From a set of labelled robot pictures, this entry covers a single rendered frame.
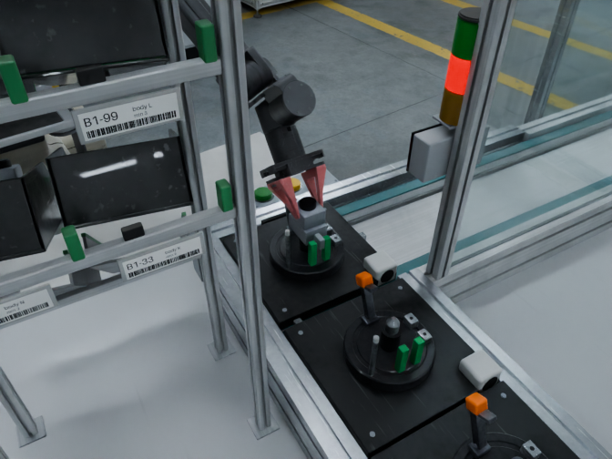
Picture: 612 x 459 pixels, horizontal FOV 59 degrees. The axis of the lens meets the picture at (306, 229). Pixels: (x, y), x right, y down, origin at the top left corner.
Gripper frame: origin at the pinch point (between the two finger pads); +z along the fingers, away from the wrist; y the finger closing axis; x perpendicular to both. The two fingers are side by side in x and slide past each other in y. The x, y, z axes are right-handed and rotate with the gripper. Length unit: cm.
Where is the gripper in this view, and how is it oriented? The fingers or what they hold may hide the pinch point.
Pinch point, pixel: (308, 209)
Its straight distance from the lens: 93.4
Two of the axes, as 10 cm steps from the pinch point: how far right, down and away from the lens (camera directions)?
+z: 3.3, 9.4, 0.8
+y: 8.6, -3.3, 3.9
